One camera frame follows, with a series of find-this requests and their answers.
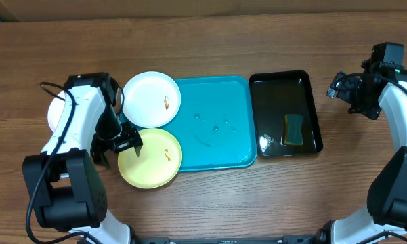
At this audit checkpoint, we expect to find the yellow plate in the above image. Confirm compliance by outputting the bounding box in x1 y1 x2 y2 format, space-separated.
118 129 182 189

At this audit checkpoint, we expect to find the white plate with stain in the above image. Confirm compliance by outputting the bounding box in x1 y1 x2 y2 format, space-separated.
47 91 66 132

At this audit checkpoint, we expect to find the teal serving tray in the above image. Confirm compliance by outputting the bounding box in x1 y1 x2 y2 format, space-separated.
162 75 257 172

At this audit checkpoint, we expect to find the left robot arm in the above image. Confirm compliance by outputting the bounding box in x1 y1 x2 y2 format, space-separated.
22 85 143 243

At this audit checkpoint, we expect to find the yellow green sponge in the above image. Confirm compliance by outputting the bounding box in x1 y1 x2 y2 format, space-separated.
283 114 303 146

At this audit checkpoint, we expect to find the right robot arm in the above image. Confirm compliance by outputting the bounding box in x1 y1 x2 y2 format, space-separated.
306 59 407 243

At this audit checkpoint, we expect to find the white plate upper left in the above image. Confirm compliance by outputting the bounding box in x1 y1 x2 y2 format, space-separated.
123 71 181 128

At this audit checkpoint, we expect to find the black water tray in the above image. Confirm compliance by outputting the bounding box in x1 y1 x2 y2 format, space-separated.
249 70 323 158

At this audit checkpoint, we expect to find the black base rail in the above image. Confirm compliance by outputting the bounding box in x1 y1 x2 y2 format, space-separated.
131 235 318 244

